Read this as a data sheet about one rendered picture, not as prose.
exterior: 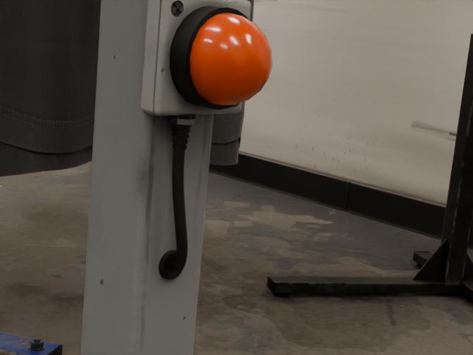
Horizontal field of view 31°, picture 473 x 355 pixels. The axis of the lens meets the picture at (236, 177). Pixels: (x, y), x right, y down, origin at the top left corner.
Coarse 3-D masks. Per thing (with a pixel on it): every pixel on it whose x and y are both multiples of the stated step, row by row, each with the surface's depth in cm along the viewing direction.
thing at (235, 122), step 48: (0, 0) 61; (48, 0) 64; (96, 0) 67; (0, 48) 61; (48, 48) 65; (96, 48) 69; (0, 96) 62; (48, 96) 66; (0, 144) 63; (48, 144) 67
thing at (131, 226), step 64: (128, 0) 36; (192, 0) 34; (128, 64) 36; (128, 128) 36; (192, 128) 37; (128, 192) 37; (192, 192) 38; (128, 256) 37; (192, 256) 39; (128, 320) 37; (192, 320) 40
